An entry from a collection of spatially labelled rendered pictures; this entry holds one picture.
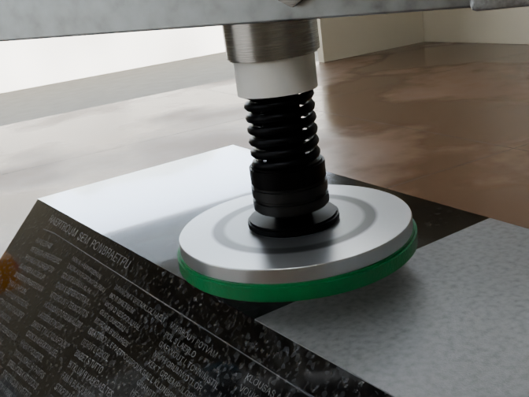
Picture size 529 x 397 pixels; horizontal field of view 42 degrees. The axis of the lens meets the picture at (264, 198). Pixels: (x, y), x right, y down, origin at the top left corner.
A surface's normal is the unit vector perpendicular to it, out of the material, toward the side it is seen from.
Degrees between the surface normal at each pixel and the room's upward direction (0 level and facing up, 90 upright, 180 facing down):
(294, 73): 90
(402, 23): 90
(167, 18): 90
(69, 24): 90
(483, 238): 0
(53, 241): 45
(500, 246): 0
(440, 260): 0
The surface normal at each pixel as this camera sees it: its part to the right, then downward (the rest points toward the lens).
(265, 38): -0.12, 0.32
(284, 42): 0.26, 0.26
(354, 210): -0.13, -0.94
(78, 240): -0.66, -0.48
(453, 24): -0.87, 0.26
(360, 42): 0.48, 0.21
